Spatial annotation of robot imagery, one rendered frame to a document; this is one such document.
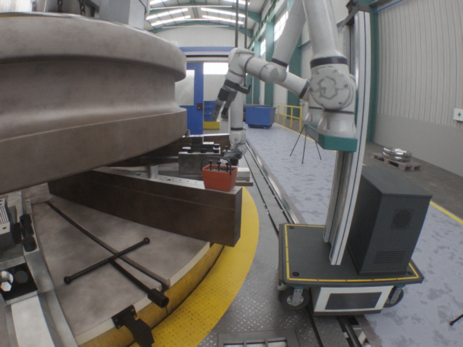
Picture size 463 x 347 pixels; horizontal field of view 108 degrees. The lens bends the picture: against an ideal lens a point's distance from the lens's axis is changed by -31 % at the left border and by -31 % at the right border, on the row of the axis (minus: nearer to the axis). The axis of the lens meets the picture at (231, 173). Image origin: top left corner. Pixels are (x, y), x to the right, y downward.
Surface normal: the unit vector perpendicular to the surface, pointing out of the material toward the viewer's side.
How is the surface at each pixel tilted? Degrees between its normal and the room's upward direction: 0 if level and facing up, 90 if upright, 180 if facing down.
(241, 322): 0
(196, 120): 90
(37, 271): 90
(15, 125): 50
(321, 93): 103
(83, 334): 90
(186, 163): 90
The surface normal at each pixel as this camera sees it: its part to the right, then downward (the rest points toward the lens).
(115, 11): 0.04, 0.29
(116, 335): 0.81, 0.18
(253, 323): 0.02, -0.96
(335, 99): -0.48, 0.41
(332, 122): -0.65, -0.12
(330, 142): -0.17, 0.29
